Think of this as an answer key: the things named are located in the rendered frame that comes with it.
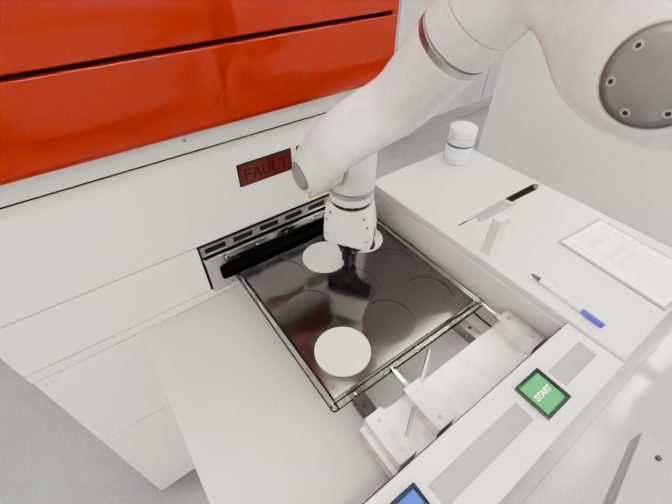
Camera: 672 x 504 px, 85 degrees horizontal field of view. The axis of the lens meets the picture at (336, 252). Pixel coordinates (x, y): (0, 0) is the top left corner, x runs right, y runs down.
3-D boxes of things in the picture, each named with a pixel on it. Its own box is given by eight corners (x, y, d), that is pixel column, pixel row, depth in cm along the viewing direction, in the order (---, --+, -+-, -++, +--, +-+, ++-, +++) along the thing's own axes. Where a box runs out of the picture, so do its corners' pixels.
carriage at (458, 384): (358, 436, 60) (359, 429, 58) (498, 326, 75) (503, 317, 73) (391, 482, 55) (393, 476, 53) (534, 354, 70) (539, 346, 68)
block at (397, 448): (363, 426, 58) (364, 418, 56) (379, 413, 59) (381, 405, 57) (397, 472, 53) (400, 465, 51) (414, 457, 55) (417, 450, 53)
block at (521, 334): (492, 326, 72) (497, 316, 69) (503, 317, 73) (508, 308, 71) (529, 356, 67) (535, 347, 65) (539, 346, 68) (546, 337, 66)
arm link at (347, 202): (319, 191, 66) (320, 205, 68) (367, 201, 63) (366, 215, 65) (336, 168, 71) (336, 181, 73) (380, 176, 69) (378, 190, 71)
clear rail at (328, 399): (234, 276, 80) (233, 271, 79) (240, 273, 81) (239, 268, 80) (333, 416, 58) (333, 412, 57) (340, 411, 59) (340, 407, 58)
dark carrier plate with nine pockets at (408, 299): (242, 274, 80) (241, 272, 79) (365, 216, 94) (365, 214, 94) (334, 400, 59) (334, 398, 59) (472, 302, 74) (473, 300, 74)
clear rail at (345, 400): (328, 409, 59) (328, 405, 58) (479, 301, 75) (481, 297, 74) (333, 416, 58) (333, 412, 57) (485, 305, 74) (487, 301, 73)
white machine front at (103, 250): (30, 374, 71) (-166, 207, 43) (361, 219, 105) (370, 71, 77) (32, 387, 69) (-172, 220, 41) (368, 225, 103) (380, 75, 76)
